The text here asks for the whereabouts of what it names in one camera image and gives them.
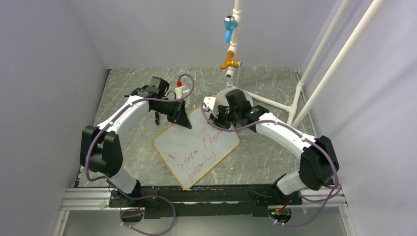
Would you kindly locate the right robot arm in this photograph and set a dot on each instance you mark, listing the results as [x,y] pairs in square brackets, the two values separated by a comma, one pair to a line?
[317,159]

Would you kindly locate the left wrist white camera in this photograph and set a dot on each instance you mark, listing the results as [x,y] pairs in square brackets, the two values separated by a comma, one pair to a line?
[182,90]

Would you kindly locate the yellow-framed whiteboard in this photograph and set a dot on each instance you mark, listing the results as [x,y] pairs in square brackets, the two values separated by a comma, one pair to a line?
[190,154]

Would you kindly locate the wrist white camera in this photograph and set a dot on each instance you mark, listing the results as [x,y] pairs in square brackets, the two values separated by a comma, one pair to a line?
[182,90]
[210,106]

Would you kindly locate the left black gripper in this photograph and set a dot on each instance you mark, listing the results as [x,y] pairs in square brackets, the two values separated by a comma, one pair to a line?
[179,116]

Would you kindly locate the white PVC pipe frame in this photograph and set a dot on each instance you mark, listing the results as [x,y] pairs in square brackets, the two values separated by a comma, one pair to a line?
[295,119]

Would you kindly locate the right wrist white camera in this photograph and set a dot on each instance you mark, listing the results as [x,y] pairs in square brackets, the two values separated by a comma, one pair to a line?
[210,106]

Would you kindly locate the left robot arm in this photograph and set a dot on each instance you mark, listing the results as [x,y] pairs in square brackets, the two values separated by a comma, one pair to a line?
[101,153]

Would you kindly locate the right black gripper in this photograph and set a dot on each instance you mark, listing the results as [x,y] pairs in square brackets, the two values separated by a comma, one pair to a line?
[218,121]

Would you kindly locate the white perforated disc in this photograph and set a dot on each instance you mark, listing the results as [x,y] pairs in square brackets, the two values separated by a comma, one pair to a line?
[221,95]

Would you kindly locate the blue valve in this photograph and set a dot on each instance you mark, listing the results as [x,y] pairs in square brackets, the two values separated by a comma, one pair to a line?
[230,24]

